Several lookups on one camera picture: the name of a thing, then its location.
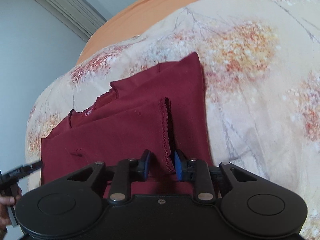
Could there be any dark red long-sleeve shirt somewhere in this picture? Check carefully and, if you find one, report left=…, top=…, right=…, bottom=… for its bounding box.
left=41, top=53, right=212, bottom=194

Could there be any person's left hand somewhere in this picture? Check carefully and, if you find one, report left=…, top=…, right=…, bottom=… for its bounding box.
left=0, top=194, right=21, bottom=232

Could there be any floral beige quilt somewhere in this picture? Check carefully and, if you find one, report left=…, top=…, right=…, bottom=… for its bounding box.
left=25, top=0, right=319, bottom=239

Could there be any orange bed sheet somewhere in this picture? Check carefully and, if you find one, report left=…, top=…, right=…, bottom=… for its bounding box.
left=77, top=0, right=198, bottom=64

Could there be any beige side curtain left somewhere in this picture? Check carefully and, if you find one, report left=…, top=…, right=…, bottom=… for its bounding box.
left=34, top=0, right=107, bottom=42

